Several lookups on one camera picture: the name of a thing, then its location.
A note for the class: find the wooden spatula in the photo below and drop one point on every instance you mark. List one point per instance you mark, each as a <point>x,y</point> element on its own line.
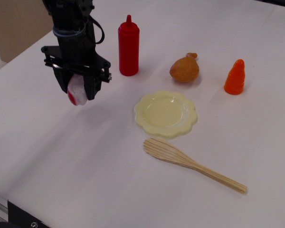
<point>165,151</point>

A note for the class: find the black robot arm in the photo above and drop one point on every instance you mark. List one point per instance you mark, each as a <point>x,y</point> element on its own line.
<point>69,15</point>

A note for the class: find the red squeeze ketchup bottle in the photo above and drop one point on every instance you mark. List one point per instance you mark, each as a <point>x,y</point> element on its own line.
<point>128,43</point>

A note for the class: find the orange toy carrot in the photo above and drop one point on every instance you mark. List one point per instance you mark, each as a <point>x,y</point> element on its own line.
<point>235,81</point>

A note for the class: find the red and white toy sushi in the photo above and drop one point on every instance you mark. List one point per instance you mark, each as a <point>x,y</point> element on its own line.
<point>76,91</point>

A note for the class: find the brown toy chicken drumstick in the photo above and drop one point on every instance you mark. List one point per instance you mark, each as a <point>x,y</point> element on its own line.
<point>186,69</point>

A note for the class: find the black metal corner bracket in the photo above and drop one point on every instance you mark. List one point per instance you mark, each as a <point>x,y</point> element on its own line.
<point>23,219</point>

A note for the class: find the pale yellow scalloped plate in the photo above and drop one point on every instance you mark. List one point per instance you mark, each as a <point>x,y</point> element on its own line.
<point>166,114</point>

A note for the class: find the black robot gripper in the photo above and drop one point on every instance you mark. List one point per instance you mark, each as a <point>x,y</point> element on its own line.
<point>76,54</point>

